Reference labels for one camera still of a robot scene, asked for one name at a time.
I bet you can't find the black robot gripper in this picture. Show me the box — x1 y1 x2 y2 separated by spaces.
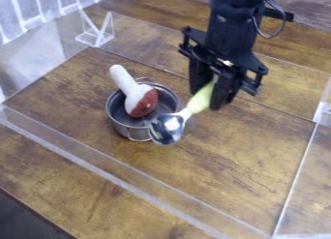
179 4 270 110

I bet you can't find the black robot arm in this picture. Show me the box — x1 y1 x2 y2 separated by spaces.
179 0 274 110

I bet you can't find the plush mushroom toy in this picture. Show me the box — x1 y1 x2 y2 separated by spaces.
110 65 158 118

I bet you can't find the small steel pot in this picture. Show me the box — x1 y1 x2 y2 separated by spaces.
106 77 182 141

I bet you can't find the black strip on table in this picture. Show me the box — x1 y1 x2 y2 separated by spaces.
265 8 295 22

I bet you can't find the clear acrylic triangular bracket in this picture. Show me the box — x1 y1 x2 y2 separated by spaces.
75 10 115 47

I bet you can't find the clear acrylic enclosure wall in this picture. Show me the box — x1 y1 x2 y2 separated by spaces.
0 105 331 239

